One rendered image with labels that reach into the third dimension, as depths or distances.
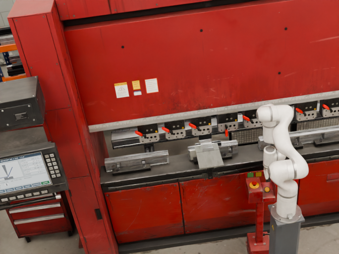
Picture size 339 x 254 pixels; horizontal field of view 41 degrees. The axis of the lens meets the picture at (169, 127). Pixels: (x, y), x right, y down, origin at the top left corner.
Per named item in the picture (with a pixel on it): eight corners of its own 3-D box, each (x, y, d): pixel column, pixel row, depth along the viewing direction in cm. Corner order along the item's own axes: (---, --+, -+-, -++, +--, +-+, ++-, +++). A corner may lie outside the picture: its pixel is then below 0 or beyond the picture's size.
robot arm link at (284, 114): (281, 184, 268) (308, 180, 268) (284, 176, 258) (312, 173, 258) (264, 112, 293) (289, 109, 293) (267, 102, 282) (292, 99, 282)
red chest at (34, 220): (21, 248, 415) (-16, 167, 357) (30, 208, 456) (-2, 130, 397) (75, 240, 416) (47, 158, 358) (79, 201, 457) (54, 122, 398)
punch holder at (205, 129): (192, 136, 341) (190, 118, 332) (190, 129, 348) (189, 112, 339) (212, 133, 342) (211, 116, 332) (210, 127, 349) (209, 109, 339)
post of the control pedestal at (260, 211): (256, 243, 378) (257, 197, 346) (255, 238, 382) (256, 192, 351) (263, 243, 378) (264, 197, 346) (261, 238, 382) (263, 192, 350)
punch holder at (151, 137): (139, 143, 341) (136, 126, 331) (139, 137, 347) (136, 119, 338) (159, 141, 341) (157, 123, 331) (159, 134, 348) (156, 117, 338)
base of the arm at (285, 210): (306, 220, 280) (308, 199, 269) (276, 226, 279) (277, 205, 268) (294, 199, 296) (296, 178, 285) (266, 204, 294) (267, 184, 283)
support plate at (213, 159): (199, 169, 330) (199, 168, 329) (194, 147, 351) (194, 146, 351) (224, 166, 330) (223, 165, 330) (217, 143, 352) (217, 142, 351)
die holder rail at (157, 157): (106, 172, 356) (104, 163, 350) (106, 167, 360) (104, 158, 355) (169, 163, 357) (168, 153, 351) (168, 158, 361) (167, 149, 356)
